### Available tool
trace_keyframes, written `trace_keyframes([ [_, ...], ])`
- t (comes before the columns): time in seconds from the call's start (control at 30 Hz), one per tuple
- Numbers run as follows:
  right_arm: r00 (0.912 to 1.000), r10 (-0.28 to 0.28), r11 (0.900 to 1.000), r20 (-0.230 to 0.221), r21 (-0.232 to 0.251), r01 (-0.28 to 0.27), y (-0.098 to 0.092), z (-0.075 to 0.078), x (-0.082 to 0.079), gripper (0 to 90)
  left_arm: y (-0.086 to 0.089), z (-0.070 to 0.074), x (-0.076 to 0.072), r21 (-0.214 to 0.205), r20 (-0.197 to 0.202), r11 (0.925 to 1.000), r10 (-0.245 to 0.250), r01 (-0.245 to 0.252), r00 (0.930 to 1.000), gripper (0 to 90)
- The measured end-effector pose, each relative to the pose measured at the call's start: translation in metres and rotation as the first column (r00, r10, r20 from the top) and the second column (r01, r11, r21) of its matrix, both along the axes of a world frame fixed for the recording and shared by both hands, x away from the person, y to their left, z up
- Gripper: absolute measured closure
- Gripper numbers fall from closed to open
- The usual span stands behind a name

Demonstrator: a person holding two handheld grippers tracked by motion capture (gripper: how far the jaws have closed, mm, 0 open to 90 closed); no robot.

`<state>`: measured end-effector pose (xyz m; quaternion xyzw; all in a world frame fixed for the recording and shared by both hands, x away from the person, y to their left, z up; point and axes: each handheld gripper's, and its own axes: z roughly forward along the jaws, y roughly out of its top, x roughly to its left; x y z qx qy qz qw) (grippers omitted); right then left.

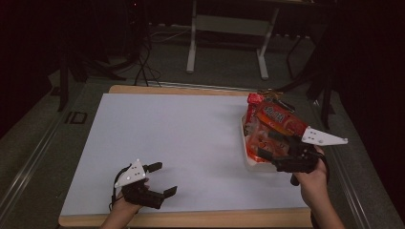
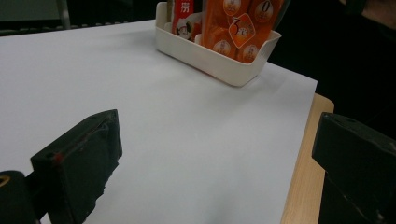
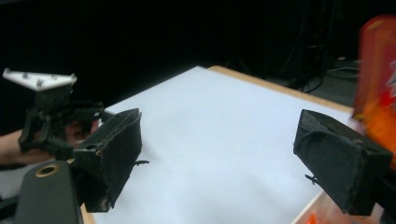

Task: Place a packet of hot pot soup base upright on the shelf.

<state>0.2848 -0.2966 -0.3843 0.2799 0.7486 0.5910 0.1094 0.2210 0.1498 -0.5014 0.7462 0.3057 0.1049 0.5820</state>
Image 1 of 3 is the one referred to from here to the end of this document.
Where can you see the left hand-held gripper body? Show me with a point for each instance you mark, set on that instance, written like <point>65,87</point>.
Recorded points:
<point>133,175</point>

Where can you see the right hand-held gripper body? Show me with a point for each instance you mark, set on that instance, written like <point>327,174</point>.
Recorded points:
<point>321,137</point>

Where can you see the orange clear snack packet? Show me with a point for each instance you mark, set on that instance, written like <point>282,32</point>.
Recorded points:
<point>277,119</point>

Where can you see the white two-compartment box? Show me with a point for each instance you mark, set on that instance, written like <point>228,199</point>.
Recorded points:
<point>251,163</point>

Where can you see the red and black soup packet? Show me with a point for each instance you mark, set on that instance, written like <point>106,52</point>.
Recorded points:
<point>254,99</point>

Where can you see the person's left hand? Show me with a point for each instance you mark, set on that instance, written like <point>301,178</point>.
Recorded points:
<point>127,206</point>

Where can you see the person's right hand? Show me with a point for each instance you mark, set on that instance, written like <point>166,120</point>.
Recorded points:
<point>313,181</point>

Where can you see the black metal stand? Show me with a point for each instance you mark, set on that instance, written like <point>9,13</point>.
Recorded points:
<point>324,95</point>
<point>63,82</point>

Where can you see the white table mat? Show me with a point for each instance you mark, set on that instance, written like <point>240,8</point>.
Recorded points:
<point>184,133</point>

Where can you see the metal floor rail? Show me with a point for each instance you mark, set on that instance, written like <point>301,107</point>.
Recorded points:
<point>350,187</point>
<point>28,162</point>

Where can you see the white metal desk frame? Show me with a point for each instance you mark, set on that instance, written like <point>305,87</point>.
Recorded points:
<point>229,25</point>

